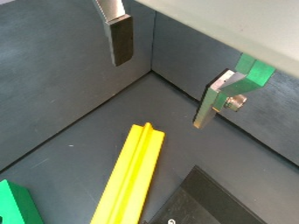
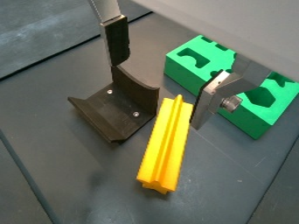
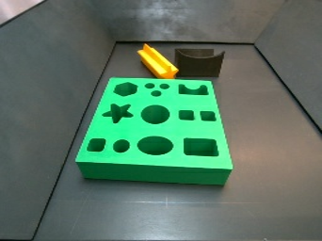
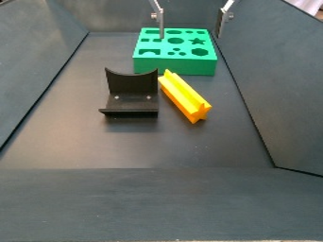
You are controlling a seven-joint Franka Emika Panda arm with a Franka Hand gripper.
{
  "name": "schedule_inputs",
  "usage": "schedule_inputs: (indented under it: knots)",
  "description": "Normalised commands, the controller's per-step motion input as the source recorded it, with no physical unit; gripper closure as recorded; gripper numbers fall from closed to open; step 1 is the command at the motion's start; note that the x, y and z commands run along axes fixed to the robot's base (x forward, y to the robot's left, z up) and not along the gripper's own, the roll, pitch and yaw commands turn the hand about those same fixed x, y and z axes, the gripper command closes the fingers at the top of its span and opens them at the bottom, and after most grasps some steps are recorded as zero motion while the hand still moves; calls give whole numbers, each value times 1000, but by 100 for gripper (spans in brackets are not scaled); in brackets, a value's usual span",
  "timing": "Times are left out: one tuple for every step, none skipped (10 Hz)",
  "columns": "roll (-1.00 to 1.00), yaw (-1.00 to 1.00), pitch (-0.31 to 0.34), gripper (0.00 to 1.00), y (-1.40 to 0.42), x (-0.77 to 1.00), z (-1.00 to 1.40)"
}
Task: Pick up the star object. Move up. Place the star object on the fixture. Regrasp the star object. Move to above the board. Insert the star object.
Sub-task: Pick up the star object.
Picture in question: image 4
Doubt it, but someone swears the yellow star-shaped prism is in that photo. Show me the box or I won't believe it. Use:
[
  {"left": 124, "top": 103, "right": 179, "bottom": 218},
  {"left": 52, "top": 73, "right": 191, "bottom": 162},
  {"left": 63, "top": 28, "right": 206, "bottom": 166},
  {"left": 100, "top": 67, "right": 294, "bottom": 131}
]
[{"left": 158, "top": 70, "right": 212, "bottom": 124}]

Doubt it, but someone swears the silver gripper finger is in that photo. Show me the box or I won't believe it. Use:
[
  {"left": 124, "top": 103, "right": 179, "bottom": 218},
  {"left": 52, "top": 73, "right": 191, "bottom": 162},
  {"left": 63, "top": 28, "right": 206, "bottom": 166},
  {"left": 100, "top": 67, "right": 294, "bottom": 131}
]
[
  {"left": 216, "top": 0, "right": 235, "bottom": 37},
  {"left": 150, "top": 0, "right": 164, "bottom": 38}
]

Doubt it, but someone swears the green foam shape-sorter block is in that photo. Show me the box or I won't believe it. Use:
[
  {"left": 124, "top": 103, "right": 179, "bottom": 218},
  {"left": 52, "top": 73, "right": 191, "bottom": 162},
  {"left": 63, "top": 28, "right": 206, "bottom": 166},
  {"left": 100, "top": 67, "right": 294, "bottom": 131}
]
[{"left": 132, "top": 27, "right": 218, "bottom": 76}]

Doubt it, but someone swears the black L-shaped fixture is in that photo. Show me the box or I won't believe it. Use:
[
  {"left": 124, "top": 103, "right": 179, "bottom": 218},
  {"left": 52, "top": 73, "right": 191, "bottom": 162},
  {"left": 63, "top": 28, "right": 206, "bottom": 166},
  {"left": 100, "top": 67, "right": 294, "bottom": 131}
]
[{"left": 99, "top": 68, "right": 159, "bottom": 115}]

